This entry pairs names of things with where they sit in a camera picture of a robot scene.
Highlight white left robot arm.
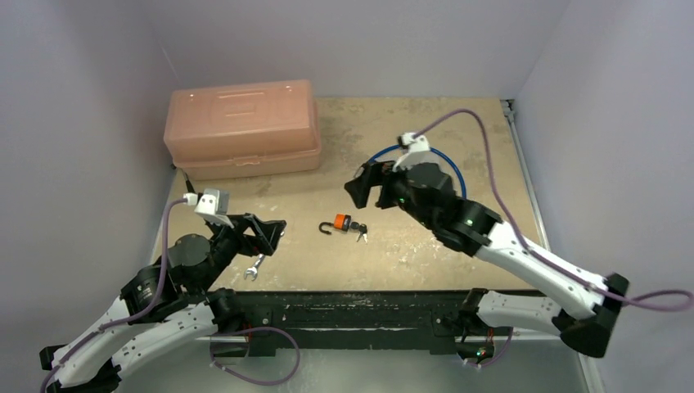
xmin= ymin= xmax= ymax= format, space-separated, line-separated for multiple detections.
xmin=39 ymin=214 xmax=286 ymax=392

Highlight black-handled tool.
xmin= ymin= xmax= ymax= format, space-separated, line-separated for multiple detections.
xmin=181 ymin=169 xmax=196 ymax=194

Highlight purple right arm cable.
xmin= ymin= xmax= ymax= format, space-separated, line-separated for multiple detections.
xmin=414 ymin=108 xmax=694 ymax=313

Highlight silver open-end wrench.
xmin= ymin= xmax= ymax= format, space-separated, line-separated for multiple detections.
xmin=244 ymin=255 xmax=266 ymax=281

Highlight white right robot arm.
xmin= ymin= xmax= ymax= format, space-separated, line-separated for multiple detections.
xmin=345 ymin=161 xmax=629 ymax=359

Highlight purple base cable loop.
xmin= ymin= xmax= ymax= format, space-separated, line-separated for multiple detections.
xmin=209 ymin=325 xmax=301 ymax=387

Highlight black-headed key bunch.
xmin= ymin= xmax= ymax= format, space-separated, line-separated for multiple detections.
xmin=349 ymin=221 xmax=368 ymax=244

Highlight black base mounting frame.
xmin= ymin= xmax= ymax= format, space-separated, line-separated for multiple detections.
xmin=191 ymin=286 xmax=516 ymax=359

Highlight blue cable lock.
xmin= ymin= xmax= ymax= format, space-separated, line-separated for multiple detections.
xmin=367 ymin=145 xmax=467 ymax=197

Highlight orange plastic toolbox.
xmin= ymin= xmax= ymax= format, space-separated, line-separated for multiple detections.
xmin=164 ymin=79 xmax=322 ymax=180

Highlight orange black padlock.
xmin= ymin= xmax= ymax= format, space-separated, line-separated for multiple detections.
xmin=318 ymin=214 xmax=353 ymax=235

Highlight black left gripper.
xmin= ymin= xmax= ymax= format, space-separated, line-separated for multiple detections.
xmin=195 ymin=211 xmax=286 ymax=293

